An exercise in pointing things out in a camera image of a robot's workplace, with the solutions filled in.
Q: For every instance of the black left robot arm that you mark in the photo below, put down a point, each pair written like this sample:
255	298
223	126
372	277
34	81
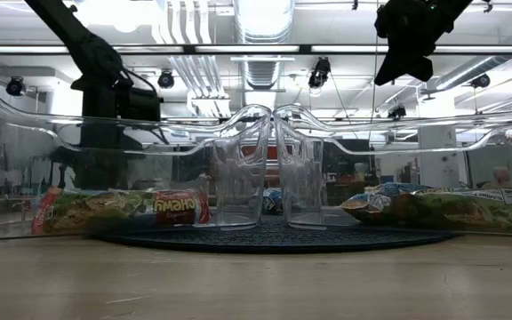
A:
87	49

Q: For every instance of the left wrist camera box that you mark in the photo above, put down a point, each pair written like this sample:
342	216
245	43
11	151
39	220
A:
145	104

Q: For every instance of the green yellow granola bar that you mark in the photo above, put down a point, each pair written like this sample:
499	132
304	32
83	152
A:
460	211

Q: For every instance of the round dark mat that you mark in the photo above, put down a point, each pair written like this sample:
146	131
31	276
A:
274	242

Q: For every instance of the red cabinet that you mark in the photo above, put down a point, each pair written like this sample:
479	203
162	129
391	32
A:
253	152

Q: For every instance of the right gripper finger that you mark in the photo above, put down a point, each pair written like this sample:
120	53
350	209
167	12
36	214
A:
419	62
391	62

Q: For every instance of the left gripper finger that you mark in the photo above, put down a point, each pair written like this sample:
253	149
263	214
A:
89	178
114	178

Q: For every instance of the blue orange granola bar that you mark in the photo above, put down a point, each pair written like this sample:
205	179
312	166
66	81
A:
365	205

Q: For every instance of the silver ventilation duct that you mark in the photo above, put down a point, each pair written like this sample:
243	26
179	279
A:
262	26

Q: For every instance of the black hanging spotlight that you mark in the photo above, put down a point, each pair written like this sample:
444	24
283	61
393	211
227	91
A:
319	73
480	81
16	86
165	80
397	112

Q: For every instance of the black beam with light strips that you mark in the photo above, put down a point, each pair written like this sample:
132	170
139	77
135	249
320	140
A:
260	49

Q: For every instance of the green red-ended granola bar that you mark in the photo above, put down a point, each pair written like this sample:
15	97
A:
105	211

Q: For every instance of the black cabinet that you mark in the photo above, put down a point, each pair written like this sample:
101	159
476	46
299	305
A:
349	164

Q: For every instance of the person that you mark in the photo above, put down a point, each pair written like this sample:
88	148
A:
501	175

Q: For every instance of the white building column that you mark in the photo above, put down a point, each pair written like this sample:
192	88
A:
438	160
62	133

